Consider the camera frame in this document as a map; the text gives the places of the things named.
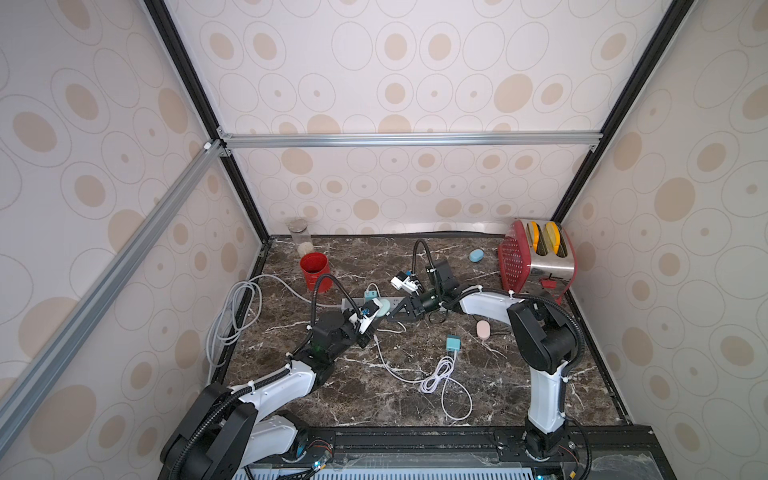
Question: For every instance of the red silver toaster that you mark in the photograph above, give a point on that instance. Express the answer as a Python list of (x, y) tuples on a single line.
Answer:
[(536, 257)]

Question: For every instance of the red metal cup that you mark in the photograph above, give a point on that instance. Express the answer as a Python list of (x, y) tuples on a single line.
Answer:
[(313, 266)]

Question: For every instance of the pink earbud case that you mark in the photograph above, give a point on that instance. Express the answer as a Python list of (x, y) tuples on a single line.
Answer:
[(483, 330)]

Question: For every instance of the diagonal aluminium rail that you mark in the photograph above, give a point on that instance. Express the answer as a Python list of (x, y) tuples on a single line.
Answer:
[(33, 386)]

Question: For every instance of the horizontal aluminium rail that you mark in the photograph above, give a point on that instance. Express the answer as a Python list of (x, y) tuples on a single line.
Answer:
[(390, 140)]

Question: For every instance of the green earbud case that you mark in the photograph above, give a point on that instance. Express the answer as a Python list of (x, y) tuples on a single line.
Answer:
[(384, 306)]

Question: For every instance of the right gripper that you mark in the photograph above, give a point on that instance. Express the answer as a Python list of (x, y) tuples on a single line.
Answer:
[(414, 303)]

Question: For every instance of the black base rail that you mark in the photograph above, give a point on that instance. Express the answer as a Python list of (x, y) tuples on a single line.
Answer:
[(597, 452)]

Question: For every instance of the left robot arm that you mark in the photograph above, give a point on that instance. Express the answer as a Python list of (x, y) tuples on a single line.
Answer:
[(229, 428)]

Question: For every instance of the blue earbud case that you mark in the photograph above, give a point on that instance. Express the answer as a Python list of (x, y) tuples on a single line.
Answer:
[(476, 255)]

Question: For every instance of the clear glass jar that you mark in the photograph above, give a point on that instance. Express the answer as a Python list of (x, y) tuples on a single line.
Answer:
[(299, 231)]

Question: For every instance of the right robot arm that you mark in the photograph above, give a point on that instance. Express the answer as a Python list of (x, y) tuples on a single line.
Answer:
[(548, 339)]

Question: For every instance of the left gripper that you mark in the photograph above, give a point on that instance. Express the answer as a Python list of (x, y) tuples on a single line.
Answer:
[(367, 337)]

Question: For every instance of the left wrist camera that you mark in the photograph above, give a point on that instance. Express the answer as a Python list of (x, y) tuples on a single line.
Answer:
[(368, 314)]

